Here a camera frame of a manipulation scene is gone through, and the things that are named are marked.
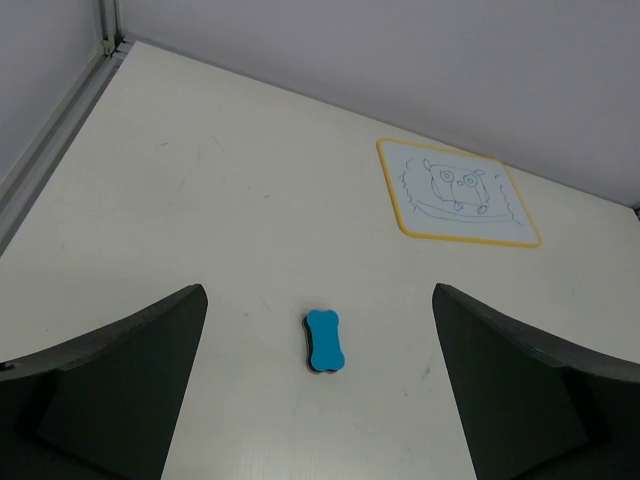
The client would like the blue bone-shaped eraser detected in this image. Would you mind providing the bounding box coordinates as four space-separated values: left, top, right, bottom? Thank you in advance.
303 309 346 374

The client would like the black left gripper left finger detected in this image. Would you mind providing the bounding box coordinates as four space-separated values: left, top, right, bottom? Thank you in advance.
1 284 208 479

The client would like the aluminium frame rail left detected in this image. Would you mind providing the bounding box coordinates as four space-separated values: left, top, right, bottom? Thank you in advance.
1 1 126 248

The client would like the yellow-framed whiteboard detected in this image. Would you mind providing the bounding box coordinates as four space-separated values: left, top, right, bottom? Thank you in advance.
376 138 541 248

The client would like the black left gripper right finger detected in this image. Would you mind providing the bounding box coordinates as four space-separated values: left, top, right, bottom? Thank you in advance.
432 284 639 479

